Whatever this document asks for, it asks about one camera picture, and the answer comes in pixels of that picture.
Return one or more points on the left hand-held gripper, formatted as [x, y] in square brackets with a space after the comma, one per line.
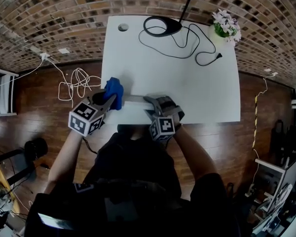
[84, 120]

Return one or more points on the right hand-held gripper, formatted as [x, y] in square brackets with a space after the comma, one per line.
[165, 127]

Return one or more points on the blue cloth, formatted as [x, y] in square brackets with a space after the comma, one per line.
[114, 90]

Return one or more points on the person's left forearm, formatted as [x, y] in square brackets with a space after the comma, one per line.
[64, 162]

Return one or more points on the person's right forearm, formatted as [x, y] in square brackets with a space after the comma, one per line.
[195, 154]

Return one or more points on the shiny grey shoulder device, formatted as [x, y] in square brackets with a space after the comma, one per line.
[54, 221]

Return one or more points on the person's right hand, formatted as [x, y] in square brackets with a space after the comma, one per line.
[166, 102]

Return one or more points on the person's dark clothing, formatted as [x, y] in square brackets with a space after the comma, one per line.
[135, 162]

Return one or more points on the black round bin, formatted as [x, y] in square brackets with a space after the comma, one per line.
[36, 147]

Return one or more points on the black desk lamp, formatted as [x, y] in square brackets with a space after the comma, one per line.
[173, 27]

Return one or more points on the white metal shelf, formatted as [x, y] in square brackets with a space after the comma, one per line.
[1, 92]

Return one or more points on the grey chest-worn tagged device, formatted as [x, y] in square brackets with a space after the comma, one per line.
[121, 209]

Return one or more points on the yellow black striped tape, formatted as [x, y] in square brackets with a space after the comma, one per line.
[255, 122]

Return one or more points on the potted flowers in white pot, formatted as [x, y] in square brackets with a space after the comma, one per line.
[222, 31]

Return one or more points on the wooden desk black legs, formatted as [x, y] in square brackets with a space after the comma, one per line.
[2, 181]

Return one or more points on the white open cabinet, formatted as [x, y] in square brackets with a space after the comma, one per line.
[292, 174]

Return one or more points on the white wall plate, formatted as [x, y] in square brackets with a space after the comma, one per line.
[63, 51]

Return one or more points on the white wall plug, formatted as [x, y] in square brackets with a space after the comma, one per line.
[271, 73]
[45, 56]

